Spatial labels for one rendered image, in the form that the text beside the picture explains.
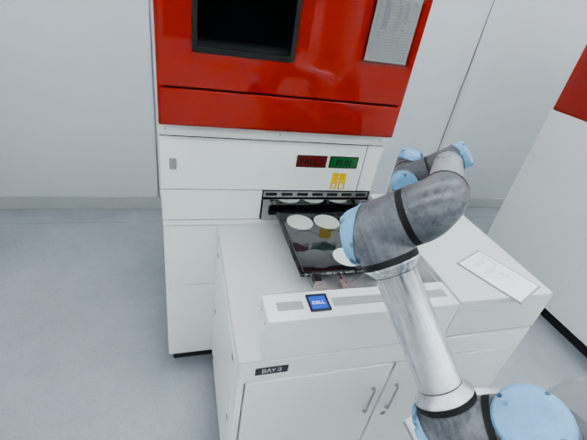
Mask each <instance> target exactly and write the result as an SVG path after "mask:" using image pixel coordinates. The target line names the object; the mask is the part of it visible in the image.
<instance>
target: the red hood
mask: <svg viewBox="0 0 587 440"><path fill-rule="evenodd" d="M432 2H433V0H153V10H154V29H155V67H156V86H157V105H158V123H159V124H165V125H180V126H195V127H224V128H239V129H254V130H269V131H284V132H299V133H314V134H343V135H358V136H373V137H388V138H391V137H392V135H393V132H394V129H395V126H396V123H397V118H398V115H399V112H400V109H401V106H402V103H403V100H404V95H405V92H406V89H407V86H408V83H409V80H410V76H411V72H412V68H413V66H414V63H415V59H416V56H417V54H418V48H419V46H420V42H421V39H422V37H423V34H424V30H425V26H426V22H427V19H428V17H429V13H430V10H431V7H432Z"/></svg>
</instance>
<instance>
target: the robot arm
mask: <svg viewBox="0 0 587 440"><path fill-rule="evenodd" d="M472 165H473V158H472V156H471V154H470V152H469V149H468V147H467V145H466V144H465V143H464V142H463V141H460V142H458V143H455V144H451V145H450V146H449V147H447V148H443V149H441V150H439V151H437V152H435V153H432V154H430V155H427V156H425V157H424V154H423V153H422V152H421V151H419V150H417V149H415V148H402V149H401V150H400V152H399V154H398V157H397V161H396V165H395V168H394V170H393V173H392V176H391V179H390V184H389V187H388V189H387V194H385V195H383V196H379V197H377V198H375V199H373V200H370V201H365V202H360V203H358V206H356V207H354V208H352V209H350V210H347V211H346V212H345V213H344V214H343V216H342V220H341V225H340V237H341V242H342V248H343V250H344V253H345V255H346V257H347V258H348V259H349V262H350V263H351V264H353V265H361V266H362V268H363V271H364V273H365V274H367V275H369V276H371V277H372V278H374V279H375V281H376V284H377V286H378V289H379V291H380V293H381V296H382V298H383V302H384V304H385V306H386V309H387V311H388V314H389V316H390V319H391V322H392V325H393V326H394V329H395V331H396V334H397V337H398V339H399V342H400V344H401V347H402V349H403V351H404V355H405V358H406V360H407V362H408V364H409V367H410V369H411V372H412V375H413V377H414V380H415V382H416V384H417V387H418V392H417V393H416V395H415V403H414V404H413V406H412V410H411V418H412V423H413V424H414V426H415V428H414V431H415V434H416V437H417V439H418V440H587V422H586V421H585V420H584V419H583V418H582V417H581V416H579V415H578V414H576V413H575V412H573V411H572V410H570V409H568V407H567V406H566V405H565V404H564V403H563V402H562V401H561V400H560V399H559V398H557V397H556V396H555V395H553V394H551V393H550V392H549V391H548V390H546V389H544V388H541V387H538V386H536V385H533V384H528V383H515V384H511V385H508V386H506V387H504V388H502V389H501V390H500V391H499V392H498V393H494V394H485V395H477V394H476V392H475V389H474V387H473V385H472V383H471V382H469V381H467V380H465V379H463V378H461V376H460V374H459V371H458V368H457V366H456V363H455V361H454V359H453V357H452V353H451V351H450V348H449V347H448V344H447V342H446V339H445V336H444V334H443V331H442V329H441V326H440V324H439V321H438V318H437V316H436V313H435V312H434V309H433V307H432V303H431V301H430V299H429V296H428V294H427V291H426V290H425V286H424V283H423V281H422V279H421V277H420V275H419V272H418V268H417V267H416V263H417V261H418V257H419V255H420V254H419V251H418V247H417V246H419V245H421V244H425V243H428V242H431V241H433V240H435V239H437V238H438V237H441V236H442V235H444V234H445V233H446V232H448V231H449V230H450V229H451V228H452V227H453V226H454V225H455V224H456V223H457V222H458V221H459V219H460V218H461V217H462V216H463V214H464V212H465V211H466V208H467V206H468V203H469V200H470V189H469V185H468V183H467V181H466V179H465V178H464V170H465V169H466V168H469V167H472Z"/></svg>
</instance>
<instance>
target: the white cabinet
mask: <svg viewBox="0 0 587 440"><path fill-rule="evenodd" d="M529 329H530V326H525V327H512V328H505V329H498V330H491V331H484V332H477V333H463V334H457V335H450V336H445V339H446V342H447V344H448V347H449V348H450V351H451V353H452V357H453V359H454V361H455V363H456V366H457V368H458V371H459V374H460V376H461V378H463V379H465V380H467V381H469V382H471V383H472V385H473V387H474V388H488V386H489V385H490V383H491V382H492V381H493V379H494V377H495V376H496V375H497V374H498V373H499V371H500V370H501V368H502V367H503V365H504V364H505V362H506V361H507V360H508V358H509V356H510V355H511V354H512V353H513V352H514V350H515V349H516V347H517V346H518V344H519V343H520V341H521V340H522V338H523V337H524V335H525V334H526V333H527V331H528V330H529ZM212 360H213V369H214V379H215V390H216V399H217V409H218V427H219V438H220V440H411V437H410V436H409V434H408V432H407V430H406V428H405V427H404V424H403V422H404V420H405V419H407V418H409V417H410V416H411V410H412V406H413V404H414V403H415V395H416V393H417V392H418V387H417V384H416V382H415V380H414V377H413V375H412V372H411V369H410V367H409V364H408V362H407V360H406V358H405V355H404V351H403V349H402V347H401V344H395V345H388V346H380V347H368V348H361V349H354V350H347V351H340V352H333V353H326V354H313V355H306V356H299V357H293V358H286V359H278V360H271V361H258V362H252V363H245V364H238V353H237V347H236V341H235V335H234V330H233V324H232V318H231V308H230V302H229V296H228V291H227V284H226V279H225V273H224V262H223V257H222V251H221V245H220V240H219V234H218V244H217V262H216V279H215V298H214V315H213V333H212Z"/></svg>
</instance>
